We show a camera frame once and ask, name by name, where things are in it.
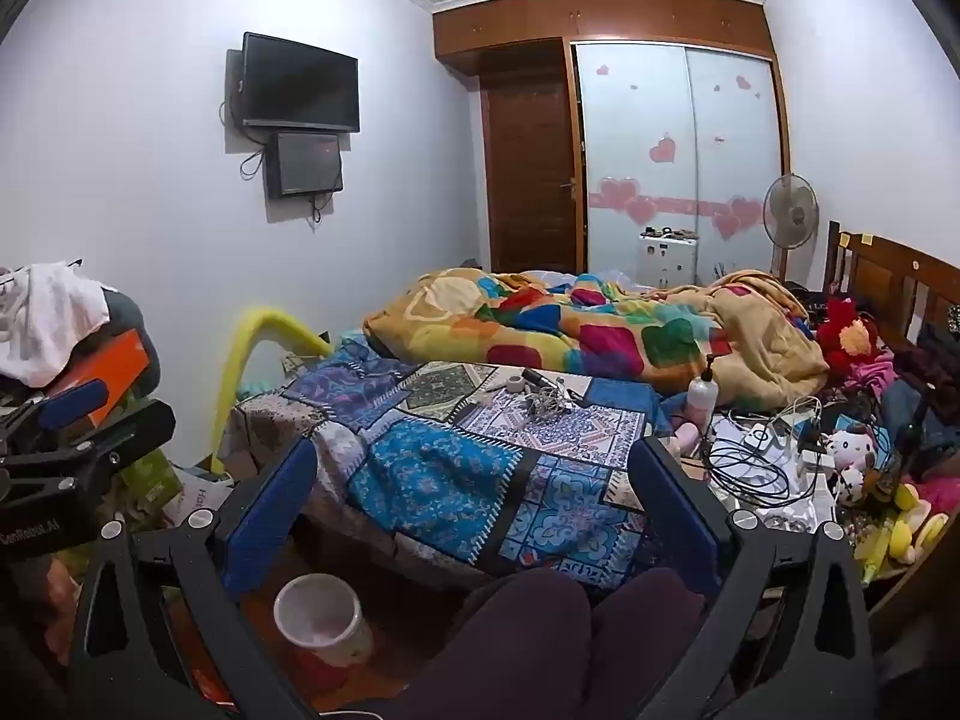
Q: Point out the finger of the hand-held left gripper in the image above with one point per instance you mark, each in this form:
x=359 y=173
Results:
x=112 y=435
x=71 y=399

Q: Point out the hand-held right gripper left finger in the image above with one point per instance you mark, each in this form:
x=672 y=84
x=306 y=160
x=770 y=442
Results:
x=266 y=517

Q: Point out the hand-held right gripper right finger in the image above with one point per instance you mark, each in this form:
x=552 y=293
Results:
x=675 y=514

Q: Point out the small white waste bin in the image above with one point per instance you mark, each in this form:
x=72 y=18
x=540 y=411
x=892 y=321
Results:
x=322 y=615

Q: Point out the white tape roll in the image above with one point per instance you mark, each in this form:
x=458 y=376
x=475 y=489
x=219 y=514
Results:
x=514 y=384

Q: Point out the orange box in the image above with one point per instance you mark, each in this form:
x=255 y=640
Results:
x=112 y=367

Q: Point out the green leaf-print bag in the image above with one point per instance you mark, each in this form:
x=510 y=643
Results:
x=150 y=480

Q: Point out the white plastic shopping bag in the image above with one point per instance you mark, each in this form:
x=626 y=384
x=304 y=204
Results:
x=199 y=499

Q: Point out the white cloth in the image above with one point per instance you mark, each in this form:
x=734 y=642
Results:
x=52 y=315

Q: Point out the dark grey bag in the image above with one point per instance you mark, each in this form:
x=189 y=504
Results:
x=133 y=319

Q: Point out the white charger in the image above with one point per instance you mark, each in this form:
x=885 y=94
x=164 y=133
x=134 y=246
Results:
x=759 y=439

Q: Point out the white pump bottle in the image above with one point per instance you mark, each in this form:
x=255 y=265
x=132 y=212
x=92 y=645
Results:
x=703 y=397

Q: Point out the person's right leg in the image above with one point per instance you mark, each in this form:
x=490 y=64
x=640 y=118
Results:
x=645 y=645

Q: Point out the person's leg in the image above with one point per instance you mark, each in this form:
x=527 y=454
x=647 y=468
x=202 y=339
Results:
x=510 y=652
x=645 y=645

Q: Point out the yellow foam tube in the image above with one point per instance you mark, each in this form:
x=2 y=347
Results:
x=251 y=326

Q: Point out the black and white plush dog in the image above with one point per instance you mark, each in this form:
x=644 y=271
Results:
x=853 y=486

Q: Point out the white cat plush toy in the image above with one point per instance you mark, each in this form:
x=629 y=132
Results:
x=851 y=446

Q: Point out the patchwork printed cloth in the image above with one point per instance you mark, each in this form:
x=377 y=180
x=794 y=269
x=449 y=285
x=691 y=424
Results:
x=450 y=465

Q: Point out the colourful patterned blanket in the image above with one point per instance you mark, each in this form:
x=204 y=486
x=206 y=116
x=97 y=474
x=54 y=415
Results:
x=570 y=330

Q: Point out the person's left leg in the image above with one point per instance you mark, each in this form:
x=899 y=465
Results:
x=510 y=652

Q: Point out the yellow plush toy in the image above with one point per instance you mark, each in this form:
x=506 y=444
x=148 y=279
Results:
x=911 y=521

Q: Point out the red plush toy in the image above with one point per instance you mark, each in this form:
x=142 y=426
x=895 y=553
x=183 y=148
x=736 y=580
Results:
x=847 y=334

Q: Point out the small white cabinet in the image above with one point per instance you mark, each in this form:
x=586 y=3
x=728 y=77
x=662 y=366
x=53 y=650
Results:
x=667 y=261

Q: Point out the pile of dark clothes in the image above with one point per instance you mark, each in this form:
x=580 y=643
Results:
x=926 y=382

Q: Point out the wooden bed headboard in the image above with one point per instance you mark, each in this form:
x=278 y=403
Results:
x=892 y=277

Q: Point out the standing fan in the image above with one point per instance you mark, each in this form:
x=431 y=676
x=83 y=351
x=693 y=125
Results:
x=789 y=211

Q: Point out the brown wooden door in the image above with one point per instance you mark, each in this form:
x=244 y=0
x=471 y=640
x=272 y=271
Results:
x=529 y=172

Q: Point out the sliding wardrobe with heart stickers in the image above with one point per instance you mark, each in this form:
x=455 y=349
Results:
x=675 y=127

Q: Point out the wooden overhead cabinet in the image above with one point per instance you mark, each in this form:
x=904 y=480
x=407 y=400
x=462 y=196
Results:
x=600 y=15

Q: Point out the small black wall monitor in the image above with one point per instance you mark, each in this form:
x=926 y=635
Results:
x=306 y=163

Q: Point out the black wall television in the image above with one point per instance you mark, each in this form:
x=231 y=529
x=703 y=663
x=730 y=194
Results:
x=300 y=82

